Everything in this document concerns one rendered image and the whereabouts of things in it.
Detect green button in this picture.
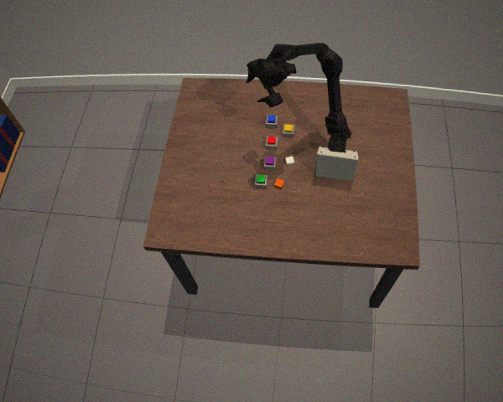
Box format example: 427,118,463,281
255,175,267,188

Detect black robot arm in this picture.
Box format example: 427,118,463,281
254,43,352,152

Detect purple button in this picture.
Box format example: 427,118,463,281
264,157,277,170

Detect small orange block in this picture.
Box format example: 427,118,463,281
274,178,284,189

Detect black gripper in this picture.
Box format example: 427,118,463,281
246,59,283,108

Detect red button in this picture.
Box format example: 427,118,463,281
266,137,278,149

